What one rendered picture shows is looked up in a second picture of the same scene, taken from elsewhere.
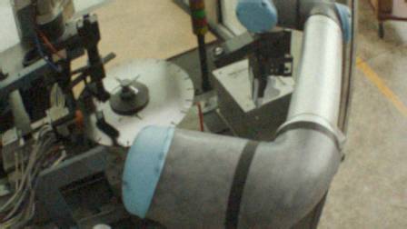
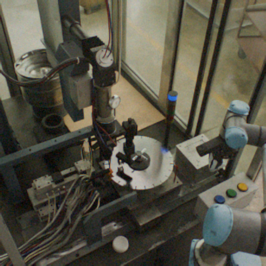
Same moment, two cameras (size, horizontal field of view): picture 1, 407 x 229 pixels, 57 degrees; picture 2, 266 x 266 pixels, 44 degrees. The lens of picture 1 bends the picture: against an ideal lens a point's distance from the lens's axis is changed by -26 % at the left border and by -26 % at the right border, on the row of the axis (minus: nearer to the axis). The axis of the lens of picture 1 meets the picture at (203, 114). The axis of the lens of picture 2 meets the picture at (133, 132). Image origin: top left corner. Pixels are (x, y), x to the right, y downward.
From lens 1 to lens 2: 0.58 m
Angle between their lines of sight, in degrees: 8
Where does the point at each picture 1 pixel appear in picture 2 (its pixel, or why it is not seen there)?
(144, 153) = (223, 219)
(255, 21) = (236, 143)
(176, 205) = (237, 241)
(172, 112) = (164, 170)
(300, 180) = not seen: outside the picture
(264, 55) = (223, 150)
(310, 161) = not seen: outside the picture
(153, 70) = (148, 144)
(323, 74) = not seen: outside the picture
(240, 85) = (191, 154)
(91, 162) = (127, 200)
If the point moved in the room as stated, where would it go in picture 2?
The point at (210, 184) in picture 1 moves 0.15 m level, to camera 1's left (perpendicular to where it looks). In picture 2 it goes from (252, 233) to (197, 240)
